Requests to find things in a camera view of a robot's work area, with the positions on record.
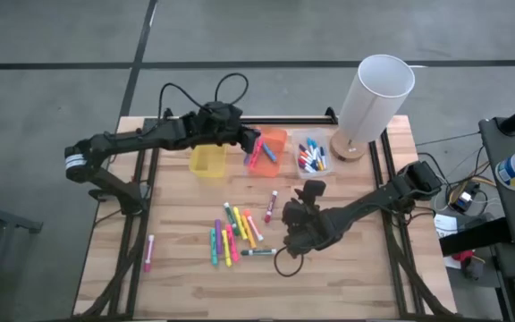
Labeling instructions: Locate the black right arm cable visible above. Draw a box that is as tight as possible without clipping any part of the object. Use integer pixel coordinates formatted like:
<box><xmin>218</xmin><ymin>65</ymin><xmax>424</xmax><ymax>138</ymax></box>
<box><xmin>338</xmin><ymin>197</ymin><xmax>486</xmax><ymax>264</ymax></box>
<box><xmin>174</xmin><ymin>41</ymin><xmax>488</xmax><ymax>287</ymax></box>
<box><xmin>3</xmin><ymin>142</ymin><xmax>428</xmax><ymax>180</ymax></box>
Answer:
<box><xmin>273</xmin><ymin>243</ymin><xmax>306</xmax><ymax>278</ymax></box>

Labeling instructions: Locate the white paper sheet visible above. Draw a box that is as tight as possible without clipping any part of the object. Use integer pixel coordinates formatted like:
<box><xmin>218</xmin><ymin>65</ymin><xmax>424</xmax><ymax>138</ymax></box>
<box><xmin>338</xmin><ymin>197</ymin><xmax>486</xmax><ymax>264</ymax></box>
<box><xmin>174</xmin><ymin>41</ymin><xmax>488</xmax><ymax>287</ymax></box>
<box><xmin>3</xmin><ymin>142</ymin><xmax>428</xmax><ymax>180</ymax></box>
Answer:
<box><xmin>434</xmin><ymin>213</ymin><xmax>460</xmax><ymax>241</ymax></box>

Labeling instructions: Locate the white shade wooden base lamp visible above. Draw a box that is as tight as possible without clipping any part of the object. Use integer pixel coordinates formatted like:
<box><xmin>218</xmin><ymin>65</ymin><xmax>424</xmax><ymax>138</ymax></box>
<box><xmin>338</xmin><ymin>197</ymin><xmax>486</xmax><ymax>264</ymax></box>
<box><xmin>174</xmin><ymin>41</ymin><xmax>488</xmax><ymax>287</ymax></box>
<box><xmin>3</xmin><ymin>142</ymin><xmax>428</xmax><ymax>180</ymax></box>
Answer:
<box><xmin>329</xmin><ymin>53</ymin><xmax>417</xmax><ymax>162</ymax></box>

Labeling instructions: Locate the dark green Expo marker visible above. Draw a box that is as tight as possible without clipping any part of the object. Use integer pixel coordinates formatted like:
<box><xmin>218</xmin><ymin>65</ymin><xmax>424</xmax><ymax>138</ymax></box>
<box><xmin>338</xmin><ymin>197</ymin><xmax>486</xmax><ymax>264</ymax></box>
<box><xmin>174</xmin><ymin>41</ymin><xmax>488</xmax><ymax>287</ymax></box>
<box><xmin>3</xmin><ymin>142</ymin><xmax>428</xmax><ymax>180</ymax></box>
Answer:
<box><xmin>241</xmin><ymin>248</ymin><xmax>279</xmax><ymax>257</ymax></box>

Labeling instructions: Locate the bright green dry-erase marker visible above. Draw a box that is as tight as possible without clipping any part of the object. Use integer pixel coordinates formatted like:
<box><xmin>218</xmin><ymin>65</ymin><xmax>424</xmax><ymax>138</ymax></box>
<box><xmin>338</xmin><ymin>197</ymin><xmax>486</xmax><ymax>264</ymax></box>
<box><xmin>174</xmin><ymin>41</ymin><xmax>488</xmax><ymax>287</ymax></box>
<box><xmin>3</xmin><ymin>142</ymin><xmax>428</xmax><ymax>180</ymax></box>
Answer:
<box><xmin>223</xmin><ymin>201</ymin><xmax>240</xmax><ymax>237</ymax></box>

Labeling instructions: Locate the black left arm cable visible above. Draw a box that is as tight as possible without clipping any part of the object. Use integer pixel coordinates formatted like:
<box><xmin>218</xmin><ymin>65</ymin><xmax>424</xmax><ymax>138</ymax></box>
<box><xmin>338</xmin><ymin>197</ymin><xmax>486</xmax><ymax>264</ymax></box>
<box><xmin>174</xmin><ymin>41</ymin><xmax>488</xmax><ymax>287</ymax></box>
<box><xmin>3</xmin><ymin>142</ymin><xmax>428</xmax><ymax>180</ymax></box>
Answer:
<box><xmin>156</xmin><ymin>72</ymin><xmax>250</xmax><ymax>131</ymax></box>

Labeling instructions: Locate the yellow cable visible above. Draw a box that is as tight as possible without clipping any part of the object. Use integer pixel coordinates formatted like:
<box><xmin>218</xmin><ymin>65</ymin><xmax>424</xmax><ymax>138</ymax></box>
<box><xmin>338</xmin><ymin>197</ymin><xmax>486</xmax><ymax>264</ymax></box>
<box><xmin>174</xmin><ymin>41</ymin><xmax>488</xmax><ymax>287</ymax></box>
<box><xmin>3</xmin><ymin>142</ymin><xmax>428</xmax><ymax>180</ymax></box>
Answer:
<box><xmin>444</xmin><ymin>172</ymin><xmax>498</xmax><ymax>189</ymax></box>

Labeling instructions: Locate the pink Expo marker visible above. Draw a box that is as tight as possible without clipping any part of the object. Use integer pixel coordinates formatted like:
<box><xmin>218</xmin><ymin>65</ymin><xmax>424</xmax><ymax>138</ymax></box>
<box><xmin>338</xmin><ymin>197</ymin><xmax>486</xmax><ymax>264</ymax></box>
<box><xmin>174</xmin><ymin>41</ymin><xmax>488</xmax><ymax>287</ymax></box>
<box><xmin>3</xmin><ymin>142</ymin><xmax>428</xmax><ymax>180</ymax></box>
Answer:
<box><xmin>143</xmin><ymin>233</ymin><xmax>156</xmax><ymax>273</ymax></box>

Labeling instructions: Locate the red highlighter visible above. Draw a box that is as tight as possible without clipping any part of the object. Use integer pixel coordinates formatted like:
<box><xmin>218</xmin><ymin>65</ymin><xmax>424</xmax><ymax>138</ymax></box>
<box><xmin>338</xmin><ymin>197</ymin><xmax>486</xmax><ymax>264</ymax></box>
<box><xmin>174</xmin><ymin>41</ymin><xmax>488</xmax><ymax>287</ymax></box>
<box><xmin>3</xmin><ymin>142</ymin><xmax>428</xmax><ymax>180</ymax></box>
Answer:
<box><xmin>249</xmin><ymin>138</ymin><xmax>266</xmax><ymax>170</ymax></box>

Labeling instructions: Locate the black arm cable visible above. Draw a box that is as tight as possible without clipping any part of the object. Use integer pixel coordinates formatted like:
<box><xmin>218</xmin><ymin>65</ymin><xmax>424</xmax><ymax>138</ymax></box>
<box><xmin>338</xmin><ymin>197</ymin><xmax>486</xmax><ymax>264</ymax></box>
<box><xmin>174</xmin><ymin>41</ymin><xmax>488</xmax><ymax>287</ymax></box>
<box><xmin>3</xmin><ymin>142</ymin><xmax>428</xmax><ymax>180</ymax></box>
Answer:
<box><xmin>273</xmin><ymin>243</ymin><xmax>306</xmax><ymax>278</ymax></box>
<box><xmin>156</xmin><ymin>72</ymin><xmax>250</xmax><ymax>131</ymax></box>

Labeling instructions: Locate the black flat bar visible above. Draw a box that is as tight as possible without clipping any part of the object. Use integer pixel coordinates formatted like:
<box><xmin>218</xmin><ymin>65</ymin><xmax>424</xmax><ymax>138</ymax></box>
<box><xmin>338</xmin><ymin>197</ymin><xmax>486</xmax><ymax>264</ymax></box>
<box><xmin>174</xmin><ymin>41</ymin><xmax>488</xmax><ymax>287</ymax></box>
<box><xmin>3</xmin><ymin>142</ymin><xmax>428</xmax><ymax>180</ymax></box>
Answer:
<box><xmin>438</xmin><ymin>217</ymin><xmax>513</xmax><ymax>258</ymax></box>

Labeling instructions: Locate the orange Expo marker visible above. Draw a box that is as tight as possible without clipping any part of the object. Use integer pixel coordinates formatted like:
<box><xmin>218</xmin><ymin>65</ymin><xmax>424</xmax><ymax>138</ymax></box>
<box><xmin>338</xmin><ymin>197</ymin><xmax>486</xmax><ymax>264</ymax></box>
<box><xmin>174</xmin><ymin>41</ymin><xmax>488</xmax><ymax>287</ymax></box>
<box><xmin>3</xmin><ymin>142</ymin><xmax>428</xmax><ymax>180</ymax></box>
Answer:
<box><xmin>243</xmin><ymin>209</ymin><xmax>265</xmax><ymax>242</ymax></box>

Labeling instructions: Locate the clear plastic bin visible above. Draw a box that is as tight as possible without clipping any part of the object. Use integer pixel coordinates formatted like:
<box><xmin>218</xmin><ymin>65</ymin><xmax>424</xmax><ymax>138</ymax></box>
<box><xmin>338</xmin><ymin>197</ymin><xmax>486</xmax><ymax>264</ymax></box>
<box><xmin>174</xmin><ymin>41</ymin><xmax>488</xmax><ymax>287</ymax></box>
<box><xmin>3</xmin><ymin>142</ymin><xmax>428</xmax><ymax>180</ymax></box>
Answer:
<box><xmin>291</xmin><ymin>128</ymin><xmax>335</xmax><ymax>181</ymax></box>

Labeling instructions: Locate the pink highlighter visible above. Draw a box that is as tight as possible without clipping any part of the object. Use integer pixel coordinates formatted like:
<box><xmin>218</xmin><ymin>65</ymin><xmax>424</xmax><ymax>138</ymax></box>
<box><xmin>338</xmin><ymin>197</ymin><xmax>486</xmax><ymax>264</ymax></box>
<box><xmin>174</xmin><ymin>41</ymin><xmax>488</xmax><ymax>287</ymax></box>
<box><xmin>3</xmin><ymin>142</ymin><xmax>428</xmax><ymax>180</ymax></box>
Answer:
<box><xmin>225</xmin><ymin>224</ymin><xmax>241</xmax><ymax>263</ymax></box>

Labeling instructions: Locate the yellow translucent plastic bin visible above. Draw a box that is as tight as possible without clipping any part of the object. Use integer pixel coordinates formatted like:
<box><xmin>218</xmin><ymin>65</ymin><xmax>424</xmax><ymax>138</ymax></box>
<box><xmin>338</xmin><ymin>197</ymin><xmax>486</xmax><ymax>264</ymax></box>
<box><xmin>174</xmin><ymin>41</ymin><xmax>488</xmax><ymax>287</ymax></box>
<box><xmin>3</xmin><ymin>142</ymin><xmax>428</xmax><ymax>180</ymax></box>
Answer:
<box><xmin>189</xmin><ymin>141</ymin><xmax>230</xmax><ymax>179</ymax></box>

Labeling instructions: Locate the teal highlighter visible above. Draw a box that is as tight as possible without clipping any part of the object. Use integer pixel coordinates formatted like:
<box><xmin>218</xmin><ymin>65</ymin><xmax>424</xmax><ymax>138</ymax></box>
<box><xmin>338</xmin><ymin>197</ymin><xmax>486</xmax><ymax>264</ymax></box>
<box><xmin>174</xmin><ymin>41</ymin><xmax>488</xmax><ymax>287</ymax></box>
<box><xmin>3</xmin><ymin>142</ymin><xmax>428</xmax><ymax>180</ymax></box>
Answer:
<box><xmin>209</xmin><ymin>227</ymin><xmax>219</xmax><ymax>267</ymax></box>

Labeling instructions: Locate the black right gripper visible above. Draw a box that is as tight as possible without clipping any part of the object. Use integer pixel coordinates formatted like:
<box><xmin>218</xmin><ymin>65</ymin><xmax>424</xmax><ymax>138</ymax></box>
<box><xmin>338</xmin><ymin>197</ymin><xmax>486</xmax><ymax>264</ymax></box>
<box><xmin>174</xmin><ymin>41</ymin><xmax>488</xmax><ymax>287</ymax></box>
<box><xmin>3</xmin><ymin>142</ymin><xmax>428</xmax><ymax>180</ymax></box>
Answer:
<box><xmin>282</xmin><ymin>179</ymin><xmax>335</xmax><ymax>259</ymax></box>

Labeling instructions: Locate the orange translucent plastic bin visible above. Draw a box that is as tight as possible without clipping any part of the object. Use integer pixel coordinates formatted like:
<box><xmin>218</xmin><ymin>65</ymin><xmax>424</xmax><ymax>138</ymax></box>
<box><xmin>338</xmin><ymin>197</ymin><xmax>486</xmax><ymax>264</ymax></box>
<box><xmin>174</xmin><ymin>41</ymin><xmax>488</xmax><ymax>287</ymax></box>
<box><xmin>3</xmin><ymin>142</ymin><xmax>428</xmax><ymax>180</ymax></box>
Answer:
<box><xmin>243</xmin><ymin>127</ymin><xmax>288</xmax><ymax>179</ymax></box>

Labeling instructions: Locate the maroon Expo marker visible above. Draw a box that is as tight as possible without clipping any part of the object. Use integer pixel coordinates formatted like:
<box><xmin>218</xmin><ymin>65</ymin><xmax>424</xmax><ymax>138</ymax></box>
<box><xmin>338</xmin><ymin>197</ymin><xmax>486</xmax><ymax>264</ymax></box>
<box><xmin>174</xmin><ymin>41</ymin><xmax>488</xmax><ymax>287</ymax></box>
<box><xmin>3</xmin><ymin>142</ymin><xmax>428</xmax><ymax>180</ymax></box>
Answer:
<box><xmin>264</xmin><ymin>190</ymin><xmax>280</xmax><ymax>225</ymax></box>

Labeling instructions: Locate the black floor cable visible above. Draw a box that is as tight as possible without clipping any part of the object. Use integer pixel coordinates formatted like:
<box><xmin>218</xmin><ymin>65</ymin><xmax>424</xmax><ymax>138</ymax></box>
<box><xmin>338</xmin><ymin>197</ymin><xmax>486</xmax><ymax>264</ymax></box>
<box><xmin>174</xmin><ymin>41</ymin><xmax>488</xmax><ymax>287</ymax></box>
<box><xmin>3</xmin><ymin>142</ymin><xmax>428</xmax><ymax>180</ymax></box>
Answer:
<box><xmin>416</xmin><ymin>131</ymin><xmax>482</xmax><ymax>147</ymax></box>

